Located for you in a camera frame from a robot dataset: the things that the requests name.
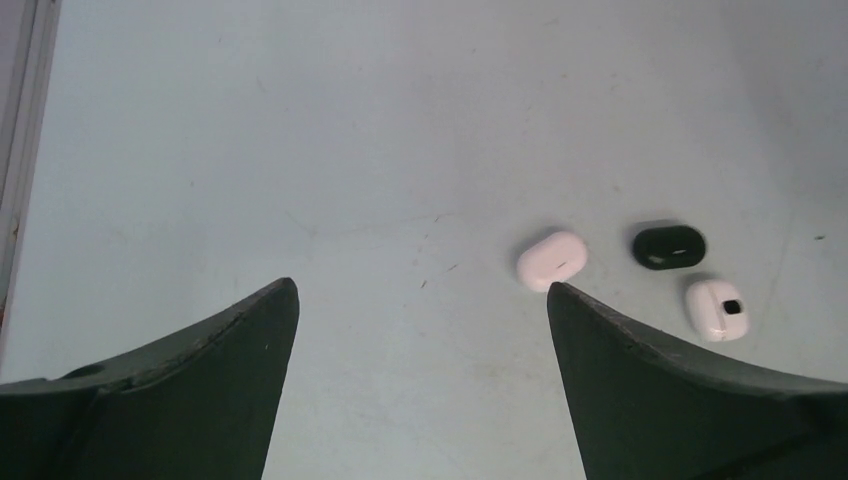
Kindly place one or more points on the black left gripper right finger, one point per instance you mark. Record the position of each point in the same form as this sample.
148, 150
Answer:
648, 405

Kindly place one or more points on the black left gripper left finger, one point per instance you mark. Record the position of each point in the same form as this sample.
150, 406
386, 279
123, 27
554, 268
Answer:
199, 403

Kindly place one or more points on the black oval charging case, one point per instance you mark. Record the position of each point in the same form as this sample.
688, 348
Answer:
669, 247

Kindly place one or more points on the aluminium frame rail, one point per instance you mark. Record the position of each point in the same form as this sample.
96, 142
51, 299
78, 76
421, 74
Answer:
28, 37

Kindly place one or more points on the white oval charging case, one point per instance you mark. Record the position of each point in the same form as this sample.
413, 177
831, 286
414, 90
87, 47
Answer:
555, 259

